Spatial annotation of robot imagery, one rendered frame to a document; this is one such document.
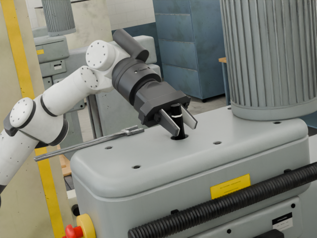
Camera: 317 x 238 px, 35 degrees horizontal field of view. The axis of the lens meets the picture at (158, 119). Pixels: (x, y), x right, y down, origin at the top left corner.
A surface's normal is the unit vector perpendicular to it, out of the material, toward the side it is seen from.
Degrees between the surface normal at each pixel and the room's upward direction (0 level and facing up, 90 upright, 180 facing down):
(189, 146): 0
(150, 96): 30
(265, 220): 90
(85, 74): 64
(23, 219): 90
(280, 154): 90
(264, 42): 90
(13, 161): 105
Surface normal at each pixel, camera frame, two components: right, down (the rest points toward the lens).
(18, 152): 0.48, 0.43
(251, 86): -0.62, 0.31
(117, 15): 0.43, 0.19
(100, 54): -0.56, -0.15
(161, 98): 0.18, -0.75
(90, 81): 0.77, -0.45
